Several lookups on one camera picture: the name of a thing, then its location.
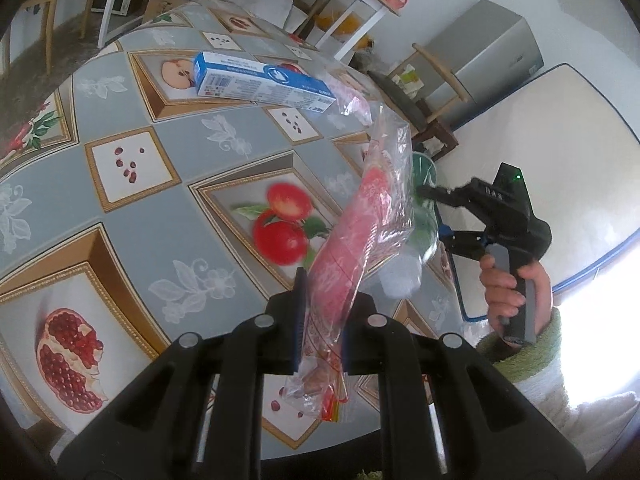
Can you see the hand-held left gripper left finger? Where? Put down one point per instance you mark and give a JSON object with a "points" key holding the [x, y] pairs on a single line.
{"points": [[299, 330]]}

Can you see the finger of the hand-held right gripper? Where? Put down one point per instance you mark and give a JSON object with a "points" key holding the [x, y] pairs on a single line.
{"points": [[465, 242], [475, 195]]}

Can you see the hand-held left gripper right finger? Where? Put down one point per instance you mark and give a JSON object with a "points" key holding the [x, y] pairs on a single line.
{"points": [[360, 342]]}

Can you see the clear pink plastic bag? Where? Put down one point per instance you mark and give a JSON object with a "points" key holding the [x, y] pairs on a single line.
{"points": [[350, 240]]}

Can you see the blue white box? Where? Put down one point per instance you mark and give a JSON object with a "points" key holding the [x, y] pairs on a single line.
{"points": [[250, 80]]}

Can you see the person's right forearm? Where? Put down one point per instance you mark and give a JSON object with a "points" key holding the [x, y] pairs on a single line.
{"points": [[545, 380]]}

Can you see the person's right hand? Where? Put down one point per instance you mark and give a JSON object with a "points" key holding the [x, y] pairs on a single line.
{"points": [[500, 290]]}

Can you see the dark wooden stool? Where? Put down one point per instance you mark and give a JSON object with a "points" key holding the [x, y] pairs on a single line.
{"points": [[437, 135]]}

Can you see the white mattress blue edge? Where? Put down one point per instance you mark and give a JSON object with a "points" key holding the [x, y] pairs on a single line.
{"points": [[575, 150]]}

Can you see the green fleece garment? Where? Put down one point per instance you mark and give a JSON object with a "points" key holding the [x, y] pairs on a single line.
{"points": [[367, 475]]}

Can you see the white green bag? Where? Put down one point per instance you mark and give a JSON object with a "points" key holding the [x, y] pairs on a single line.
{"points": [[407, 80]]}

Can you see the silver refrigerator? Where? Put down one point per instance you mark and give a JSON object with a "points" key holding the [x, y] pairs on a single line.
{"points": [[490, 50]]}

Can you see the fruit print tablecloth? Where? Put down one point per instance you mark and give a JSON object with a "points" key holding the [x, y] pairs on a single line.
{"points": [[210, 160]]}

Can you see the yellow soft toy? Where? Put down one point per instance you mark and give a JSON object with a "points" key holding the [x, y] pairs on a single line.
{"points": [[337, 21]]}

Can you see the white plastic bags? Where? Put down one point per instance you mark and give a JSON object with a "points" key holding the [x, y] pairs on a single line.
{"points": [[260, 2]]}

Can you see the cardboard box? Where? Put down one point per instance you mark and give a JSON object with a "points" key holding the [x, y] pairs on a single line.
{"points": [[157, 5]]}

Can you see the black box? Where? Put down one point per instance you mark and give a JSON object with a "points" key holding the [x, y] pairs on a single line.
{"points": [[112, 0]]}

